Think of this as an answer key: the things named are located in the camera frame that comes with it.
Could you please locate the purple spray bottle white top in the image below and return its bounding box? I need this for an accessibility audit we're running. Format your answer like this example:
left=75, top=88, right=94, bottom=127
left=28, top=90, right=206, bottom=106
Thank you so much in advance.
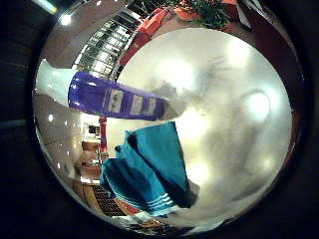
left=33, top=59, right=187, bottom=122

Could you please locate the teal cloth with white stripes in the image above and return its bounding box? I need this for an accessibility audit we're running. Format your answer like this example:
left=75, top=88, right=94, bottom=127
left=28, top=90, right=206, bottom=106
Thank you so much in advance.
left=99, top=120, right=201, bottom=218

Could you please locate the wooden desk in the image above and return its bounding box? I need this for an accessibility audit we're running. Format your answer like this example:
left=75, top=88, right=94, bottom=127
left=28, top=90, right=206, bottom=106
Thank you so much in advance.
left=81, top=138, right=101, bottom=153

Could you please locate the large grid window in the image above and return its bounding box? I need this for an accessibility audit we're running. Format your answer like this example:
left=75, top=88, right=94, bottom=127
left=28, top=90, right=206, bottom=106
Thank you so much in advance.
left=71, top=11, right=148, bottom=81

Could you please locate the wooden cabinet with black grille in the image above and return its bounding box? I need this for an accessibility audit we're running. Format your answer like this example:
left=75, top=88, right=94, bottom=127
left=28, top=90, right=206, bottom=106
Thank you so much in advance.
left=71, top=178, right=141, bottom=218

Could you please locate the green potted plant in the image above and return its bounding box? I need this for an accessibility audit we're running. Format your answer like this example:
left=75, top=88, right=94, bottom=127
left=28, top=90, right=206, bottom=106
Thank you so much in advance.
left=178, top=0, right=233, bottom=31

